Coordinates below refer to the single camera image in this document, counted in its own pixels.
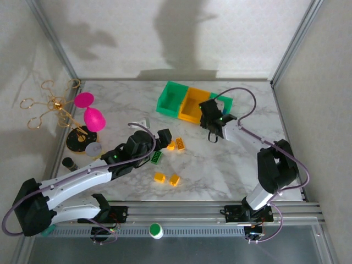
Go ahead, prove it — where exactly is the long green lego brick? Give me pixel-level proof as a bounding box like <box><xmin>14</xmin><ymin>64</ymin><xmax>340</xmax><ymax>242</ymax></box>
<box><xmin>150</xmin><ymin>150</ymin><xmax>163</xmax><ymax>165</ymax></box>

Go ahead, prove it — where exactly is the grey slotted cable duct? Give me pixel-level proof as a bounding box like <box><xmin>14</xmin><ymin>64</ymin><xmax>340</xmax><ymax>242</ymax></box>
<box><xmin>49</xmin><ymin>225</ymin><xmax>246</xmax><ymax>238</ymax></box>

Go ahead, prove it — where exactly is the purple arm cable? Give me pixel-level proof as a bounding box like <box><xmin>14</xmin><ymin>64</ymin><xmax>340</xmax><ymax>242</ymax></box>
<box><xmin>2</xmin><ymin>123</ymin><xmax>157</xmax><ymax>245</ymax></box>
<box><xmin>216</xmin><ymin>87</ymin><xmax>310</xmax><ymax>244</ymax></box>

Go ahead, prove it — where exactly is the yellow plastic bin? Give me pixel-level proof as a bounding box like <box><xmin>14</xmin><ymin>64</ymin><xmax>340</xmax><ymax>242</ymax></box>
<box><xmin>178</xmin><ymin>87</ymin><xmax>212</xmax><ymax>125</ymax></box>

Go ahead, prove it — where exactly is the green plastic bin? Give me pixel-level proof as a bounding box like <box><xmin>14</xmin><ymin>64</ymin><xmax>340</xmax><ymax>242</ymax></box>
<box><xmin>156</xmin><ymin>81</ymin><xmax>190</xmax><ymax>119</ymax></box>
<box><xmin>210</xmin><ymin>92</ymin><xmax>234</xmax><ymax>116</ymax></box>

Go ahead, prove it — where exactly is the black cylinder bottle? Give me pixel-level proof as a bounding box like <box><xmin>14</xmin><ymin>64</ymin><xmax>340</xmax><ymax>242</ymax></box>
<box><xmin>62</xmin><ymin>157</ymin><xmax>80</xmax><ymax>174</ymax></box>

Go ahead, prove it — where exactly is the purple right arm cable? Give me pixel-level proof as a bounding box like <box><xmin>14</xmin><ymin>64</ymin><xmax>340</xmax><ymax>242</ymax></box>
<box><xmin>216</xmin><ymin>87</ymin><xmax>310</xmax><ymax>244</ymax></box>

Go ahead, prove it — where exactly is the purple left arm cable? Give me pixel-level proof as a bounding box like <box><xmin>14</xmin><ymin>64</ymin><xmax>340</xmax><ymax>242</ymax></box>
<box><xmin>2</xmin><ymin>123</ymin><xmax>157</xmax><ymax>245</ymax></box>

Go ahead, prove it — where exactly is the pink plastic wine glass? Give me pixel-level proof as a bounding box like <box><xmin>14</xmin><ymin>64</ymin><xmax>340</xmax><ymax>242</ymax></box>
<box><xmin>73</xmin><ymin>92</ymin><xmax>107</xmax><ymax>132</ymax></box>

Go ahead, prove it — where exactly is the small jar grey lid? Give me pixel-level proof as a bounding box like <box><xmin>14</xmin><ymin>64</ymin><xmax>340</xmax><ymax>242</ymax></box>
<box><xmin>85</xmin><ymin>142</ymin><xmax>103</xmax><ymax>161</ymax></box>

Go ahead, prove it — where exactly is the green push button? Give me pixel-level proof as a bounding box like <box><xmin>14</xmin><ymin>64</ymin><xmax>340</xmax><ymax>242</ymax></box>
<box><xmin>148</xmin><ymin>222</ymin><xmax>164</xmax><ymax>240</ymax></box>

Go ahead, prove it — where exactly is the aluminium mounting rail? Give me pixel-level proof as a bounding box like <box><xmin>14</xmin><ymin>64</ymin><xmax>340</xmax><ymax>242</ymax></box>
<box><xmin>106</xmin><ymin>200</ymin><xmax>324</xmax><ymax>224</ymax></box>

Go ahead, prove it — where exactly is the aluminium frame post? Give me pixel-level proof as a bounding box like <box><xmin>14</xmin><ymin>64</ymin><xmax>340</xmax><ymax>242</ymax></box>
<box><xmin>270</xmin><ymin>0</ymin><xmax>322</xmax><ymax>87</ymax></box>
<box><xmin>26</xmin><ymin>0</ymin><xmax>81</xmax><ymax>83</ymax></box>

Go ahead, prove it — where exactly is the teal connector block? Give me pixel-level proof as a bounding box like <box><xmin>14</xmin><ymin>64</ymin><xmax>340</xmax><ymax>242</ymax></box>
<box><xmin>41</xmin><ymin>225</ymin><xmax>56</xmax><ymax>238</ymax></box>

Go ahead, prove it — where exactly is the small circuit board with LED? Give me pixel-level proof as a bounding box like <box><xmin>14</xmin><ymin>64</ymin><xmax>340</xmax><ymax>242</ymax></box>
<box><xmin>244</xmin><ymin>224</ymin><xmax>266</xmax><ymax>240</ymax></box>
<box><xmin>90</xmin><ymin>219</ymin><xmax>122</xmax><ymax>240</ymax></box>

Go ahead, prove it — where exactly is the gold wire stand black base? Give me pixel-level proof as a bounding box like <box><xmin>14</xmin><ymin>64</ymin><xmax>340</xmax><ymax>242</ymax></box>
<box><xmin>19</xmin><ymin>79</ymin><xmax>99</xmax><ymax>153</ymax></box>

